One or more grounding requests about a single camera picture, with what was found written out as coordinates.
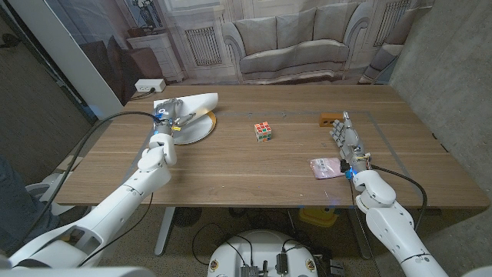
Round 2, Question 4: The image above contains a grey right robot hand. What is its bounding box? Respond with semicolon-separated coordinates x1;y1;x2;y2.
329;111;372;172

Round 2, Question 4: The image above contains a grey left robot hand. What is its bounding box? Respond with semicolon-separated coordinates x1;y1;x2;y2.
152;97;197;134

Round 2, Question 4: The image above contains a white paper sheet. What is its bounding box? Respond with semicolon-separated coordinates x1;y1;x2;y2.
152;92;219;128

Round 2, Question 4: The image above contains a brown wooden block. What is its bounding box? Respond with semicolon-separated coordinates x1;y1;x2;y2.
318;112;345;128

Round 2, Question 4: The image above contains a gold-rimmed paper plate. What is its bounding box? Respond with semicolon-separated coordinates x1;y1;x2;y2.
168;110;218;146

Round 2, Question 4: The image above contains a white power strip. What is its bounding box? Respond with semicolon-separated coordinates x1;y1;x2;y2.
134;78;167;93

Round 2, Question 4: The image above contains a pink plastic packet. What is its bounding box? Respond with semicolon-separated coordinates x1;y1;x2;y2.
309;157;347;180

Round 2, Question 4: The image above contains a yellow object under table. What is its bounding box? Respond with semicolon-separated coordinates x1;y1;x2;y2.
298;206;339;228

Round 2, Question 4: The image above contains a Rubik's cube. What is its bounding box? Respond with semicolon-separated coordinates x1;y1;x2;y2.
254;121;273;143

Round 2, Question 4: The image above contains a grey table leg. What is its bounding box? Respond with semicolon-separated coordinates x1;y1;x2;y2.
347;207;372;259

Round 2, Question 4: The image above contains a black round floor fan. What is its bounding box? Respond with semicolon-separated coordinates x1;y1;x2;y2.
172;206;203;229

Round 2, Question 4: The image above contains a printed living room backdrop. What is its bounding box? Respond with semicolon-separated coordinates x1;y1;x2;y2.
44;0;435;107

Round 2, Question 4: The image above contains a white robot torso base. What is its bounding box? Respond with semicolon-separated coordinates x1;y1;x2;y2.
207;229;319;277

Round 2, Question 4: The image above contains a white floor stand base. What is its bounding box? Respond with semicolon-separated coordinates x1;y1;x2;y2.
25;171;78;216

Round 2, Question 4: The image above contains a person in blue jeans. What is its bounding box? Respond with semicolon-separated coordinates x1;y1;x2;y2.
0;155;62;255

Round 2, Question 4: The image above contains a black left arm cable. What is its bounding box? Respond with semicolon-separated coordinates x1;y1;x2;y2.
15;111;158;247

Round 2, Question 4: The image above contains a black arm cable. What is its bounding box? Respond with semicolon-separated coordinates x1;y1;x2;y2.
371;163;428;232
15;111;158;247

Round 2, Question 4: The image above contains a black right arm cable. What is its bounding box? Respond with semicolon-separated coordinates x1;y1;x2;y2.
371;163;428;232

